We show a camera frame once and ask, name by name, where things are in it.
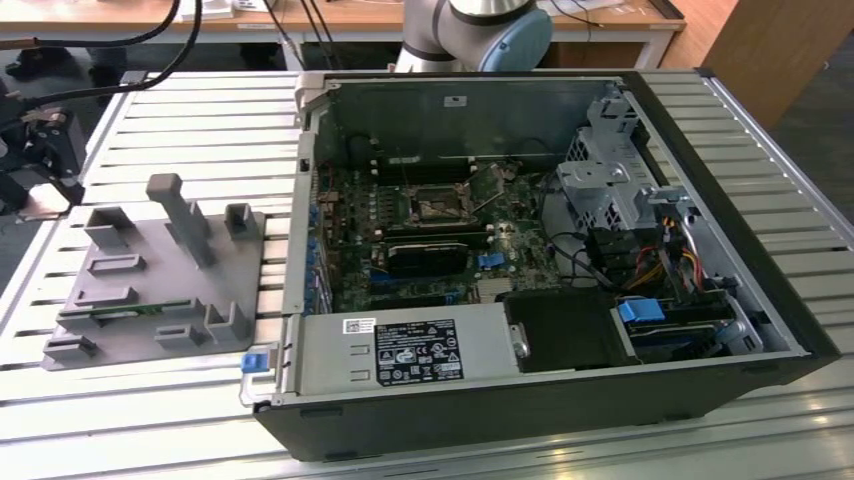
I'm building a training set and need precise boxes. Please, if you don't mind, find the coloured power wire bundle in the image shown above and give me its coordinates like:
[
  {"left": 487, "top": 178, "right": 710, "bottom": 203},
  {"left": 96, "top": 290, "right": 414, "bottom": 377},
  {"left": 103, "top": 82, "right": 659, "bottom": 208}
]
[{"left": 630, "top": 217, "right": 706, "bottom": 297}]

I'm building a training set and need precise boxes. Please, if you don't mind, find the metal socket cover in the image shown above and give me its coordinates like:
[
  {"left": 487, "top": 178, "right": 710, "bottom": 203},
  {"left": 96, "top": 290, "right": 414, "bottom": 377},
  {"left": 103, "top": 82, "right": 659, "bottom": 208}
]
[{"left": 466, "top": 162, "right": 515, "bottom": 202}]

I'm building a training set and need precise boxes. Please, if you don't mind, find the thin wire locking lever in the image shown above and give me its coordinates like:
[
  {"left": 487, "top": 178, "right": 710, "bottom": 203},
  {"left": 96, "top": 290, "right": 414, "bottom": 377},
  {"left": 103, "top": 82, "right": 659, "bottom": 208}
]
[{"left": 477, "top": 180, "right": 517, "bottom": 212}]

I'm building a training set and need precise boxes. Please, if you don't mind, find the black PC case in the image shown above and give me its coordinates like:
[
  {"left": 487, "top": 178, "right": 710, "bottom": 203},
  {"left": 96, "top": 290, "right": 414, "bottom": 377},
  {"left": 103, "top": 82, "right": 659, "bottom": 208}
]
[{"left": 251, "top": 68, "right": 844, "bottom": 464}]

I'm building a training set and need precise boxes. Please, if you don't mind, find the beige case release latch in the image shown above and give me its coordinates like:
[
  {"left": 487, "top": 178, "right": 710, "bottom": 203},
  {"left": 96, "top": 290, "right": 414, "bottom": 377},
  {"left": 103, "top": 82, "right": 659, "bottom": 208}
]
[{"left": 294, "top": 72, "right": 336, "bottom": 119}]

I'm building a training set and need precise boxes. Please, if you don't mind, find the silver disk bay cage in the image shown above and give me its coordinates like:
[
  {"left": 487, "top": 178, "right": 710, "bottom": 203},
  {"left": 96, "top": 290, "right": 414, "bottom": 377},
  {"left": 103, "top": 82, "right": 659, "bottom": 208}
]
[{"left": 557, "top": 92, "right": 669, "bottom": 236}]

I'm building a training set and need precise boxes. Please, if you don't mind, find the green motherboard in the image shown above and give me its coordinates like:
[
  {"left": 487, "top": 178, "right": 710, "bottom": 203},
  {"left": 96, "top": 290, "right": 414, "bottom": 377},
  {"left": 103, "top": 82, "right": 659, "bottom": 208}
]
[{"left": 310, "top": 159, "right": 582, "bottom": 314}]

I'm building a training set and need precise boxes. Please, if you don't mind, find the grey parts rack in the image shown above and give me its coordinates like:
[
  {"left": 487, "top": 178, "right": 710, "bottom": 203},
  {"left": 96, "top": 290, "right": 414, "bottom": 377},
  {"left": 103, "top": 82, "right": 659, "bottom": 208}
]
[{"left": 40, "top": 173, "right": 268, "bottom": 372}]

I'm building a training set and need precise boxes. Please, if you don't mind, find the black RAM slot bank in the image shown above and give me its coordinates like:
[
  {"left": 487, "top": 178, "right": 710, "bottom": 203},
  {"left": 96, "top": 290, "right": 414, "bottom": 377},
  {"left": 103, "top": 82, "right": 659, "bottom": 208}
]
[
  {"left": 370, "top": 157, "right": 477, "bottom": 185},
  {"left": 381, "top": 225, "right": 487, "bottom": 247}
]

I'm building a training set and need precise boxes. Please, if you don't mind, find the green RAM stick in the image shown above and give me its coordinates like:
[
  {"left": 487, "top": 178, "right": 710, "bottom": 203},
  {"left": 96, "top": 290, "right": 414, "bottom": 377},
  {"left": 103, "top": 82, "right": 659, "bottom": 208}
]
[{"left": 90, "top": 299, "right": 192, "bottom": 321}]

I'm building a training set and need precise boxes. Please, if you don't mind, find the silver square CPU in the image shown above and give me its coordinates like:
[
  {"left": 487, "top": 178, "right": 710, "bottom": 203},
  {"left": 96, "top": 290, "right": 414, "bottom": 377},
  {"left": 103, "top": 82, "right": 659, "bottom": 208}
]
[{"left": 18, "top": 180, "right": 70, "bottom": 222}]

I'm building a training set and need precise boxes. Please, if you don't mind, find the silver chipset heat sink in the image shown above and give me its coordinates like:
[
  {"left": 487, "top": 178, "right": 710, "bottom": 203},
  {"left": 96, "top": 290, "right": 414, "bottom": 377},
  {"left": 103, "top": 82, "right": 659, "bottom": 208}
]
[{"left": 475, "top": 278, "right": 517, "bottom": 302}]

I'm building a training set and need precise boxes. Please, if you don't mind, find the silver power supply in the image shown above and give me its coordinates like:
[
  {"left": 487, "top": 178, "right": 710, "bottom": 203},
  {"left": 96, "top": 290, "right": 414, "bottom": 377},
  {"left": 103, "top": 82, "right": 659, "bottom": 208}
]
[{"left": 292, "top": 312, "right": 522, "bottom": 396}]

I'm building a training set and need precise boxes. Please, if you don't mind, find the CPU socket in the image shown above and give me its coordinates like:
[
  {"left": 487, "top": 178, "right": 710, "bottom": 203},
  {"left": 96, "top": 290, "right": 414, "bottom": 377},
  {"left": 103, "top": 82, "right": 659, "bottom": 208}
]
[{"left": 403, "top": 184, "right": 479, "bottom": 226}]

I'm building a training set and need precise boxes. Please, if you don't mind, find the blue disk carrier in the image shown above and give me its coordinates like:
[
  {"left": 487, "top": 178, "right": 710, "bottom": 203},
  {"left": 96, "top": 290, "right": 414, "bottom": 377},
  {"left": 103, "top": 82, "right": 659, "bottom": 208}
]
[{"left": 617, "top": 297, "right": 667, "bottom": 329}]

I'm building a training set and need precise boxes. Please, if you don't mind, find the wooden desk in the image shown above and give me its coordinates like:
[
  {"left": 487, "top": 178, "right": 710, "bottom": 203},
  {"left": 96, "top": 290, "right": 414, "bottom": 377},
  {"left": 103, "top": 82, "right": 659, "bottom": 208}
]
[{"left": 0, "top": 0, "right": 689, "bottom": 71}]

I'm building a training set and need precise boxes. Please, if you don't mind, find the black plastic bay cover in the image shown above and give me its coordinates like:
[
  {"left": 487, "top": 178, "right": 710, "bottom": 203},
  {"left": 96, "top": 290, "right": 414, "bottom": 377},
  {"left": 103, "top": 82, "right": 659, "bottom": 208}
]
[{"left": 503, "top": 289, "right": 635, "bottom": 374}]

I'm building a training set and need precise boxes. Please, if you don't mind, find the wooden cabinet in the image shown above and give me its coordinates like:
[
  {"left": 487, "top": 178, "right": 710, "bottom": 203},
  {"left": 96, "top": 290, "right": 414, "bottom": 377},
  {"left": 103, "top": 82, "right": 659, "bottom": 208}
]
[{"left": 679, "top": 0, "right": 854, "bottom": 129}]

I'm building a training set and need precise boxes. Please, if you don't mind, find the black cable hose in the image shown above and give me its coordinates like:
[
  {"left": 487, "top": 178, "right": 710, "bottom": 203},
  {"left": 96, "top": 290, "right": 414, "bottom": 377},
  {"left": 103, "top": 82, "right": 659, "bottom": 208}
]
[{"left": 0, "top": 0, "right": 206, "bottom": 109}]

